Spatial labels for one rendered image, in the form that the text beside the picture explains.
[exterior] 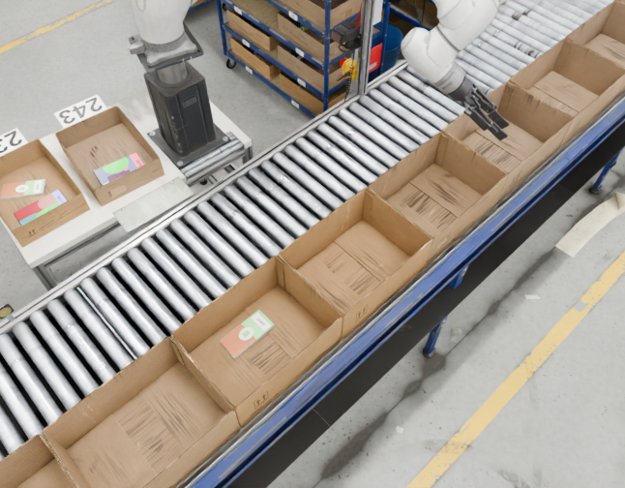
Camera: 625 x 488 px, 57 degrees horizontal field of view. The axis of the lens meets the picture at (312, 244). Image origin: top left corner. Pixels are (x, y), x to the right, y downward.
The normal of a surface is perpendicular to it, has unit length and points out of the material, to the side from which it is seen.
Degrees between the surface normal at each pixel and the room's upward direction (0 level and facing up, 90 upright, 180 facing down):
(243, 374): 2
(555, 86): 0
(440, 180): 0
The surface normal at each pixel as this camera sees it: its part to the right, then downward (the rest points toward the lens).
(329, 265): 0.00, -0.58
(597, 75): -0.74, 0.55
